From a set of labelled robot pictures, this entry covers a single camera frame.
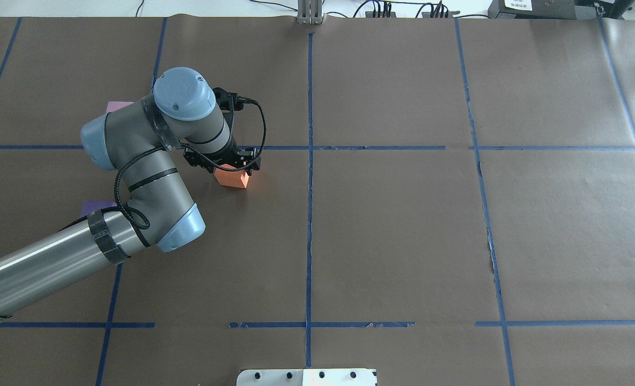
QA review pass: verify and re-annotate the pink foam cube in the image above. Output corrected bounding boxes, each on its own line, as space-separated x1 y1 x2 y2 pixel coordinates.
105 101 133 113

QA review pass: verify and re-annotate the black power strip left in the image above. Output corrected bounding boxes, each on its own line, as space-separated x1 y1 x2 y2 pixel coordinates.
365 6 397 19

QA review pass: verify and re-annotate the black power strip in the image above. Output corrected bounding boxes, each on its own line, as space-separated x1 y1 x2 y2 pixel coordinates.
419 10 460 19
365 6 397 19

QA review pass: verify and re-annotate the grey aluminium post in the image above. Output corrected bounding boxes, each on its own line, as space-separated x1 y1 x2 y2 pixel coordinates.
297 0 324 25

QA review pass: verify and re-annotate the purple foam cube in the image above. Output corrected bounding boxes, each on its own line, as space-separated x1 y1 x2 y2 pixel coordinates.
80 200 116 217

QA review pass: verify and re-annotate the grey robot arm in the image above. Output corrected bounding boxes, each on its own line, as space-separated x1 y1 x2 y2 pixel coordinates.
0 68 263 325

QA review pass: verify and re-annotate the orange foam cube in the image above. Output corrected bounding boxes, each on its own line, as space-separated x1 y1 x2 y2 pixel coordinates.
213 169 249 189

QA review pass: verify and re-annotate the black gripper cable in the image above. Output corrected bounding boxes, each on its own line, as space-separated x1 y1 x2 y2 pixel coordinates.
114 95 267 247

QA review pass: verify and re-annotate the black power strip right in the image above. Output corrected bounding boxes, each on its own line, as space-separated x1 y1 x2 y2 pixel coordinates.
419 10 460 19

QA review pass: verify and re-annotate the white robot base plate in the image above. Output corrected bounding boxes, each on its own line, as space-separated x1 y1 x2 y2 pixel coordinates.
236 367 378 385

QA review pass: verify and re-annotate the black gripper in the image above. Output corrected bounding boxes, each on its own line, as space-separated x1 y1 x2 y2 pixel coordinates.
183 139 263 176

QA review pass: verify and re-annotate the brown paper table cover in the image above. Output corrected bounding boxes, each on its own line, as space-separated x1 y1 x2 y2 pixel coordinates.
0 15 635 385

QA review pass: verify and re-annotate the dark grey control box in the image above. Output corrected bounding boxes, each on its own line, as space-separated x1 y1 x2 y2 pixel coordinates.
487 1 606 20

